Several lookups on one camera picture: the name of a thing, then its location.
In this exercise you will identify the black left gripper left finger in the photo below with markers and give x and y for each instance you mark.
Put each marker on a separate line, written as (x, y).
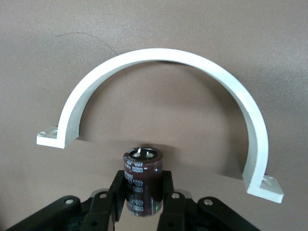
(101, 209)

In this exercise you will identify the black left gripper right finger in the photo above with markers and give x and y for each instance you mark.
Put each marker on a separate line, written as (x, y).
(175, 209)

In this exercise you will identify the brown cylindrical capacitor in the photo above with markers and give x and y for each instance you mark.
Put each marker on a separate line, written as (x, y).
(143, 178)

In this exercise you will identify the white half-round pipe clamp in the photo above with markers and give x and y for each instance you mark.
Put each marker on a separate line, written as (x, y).
(154, 54)

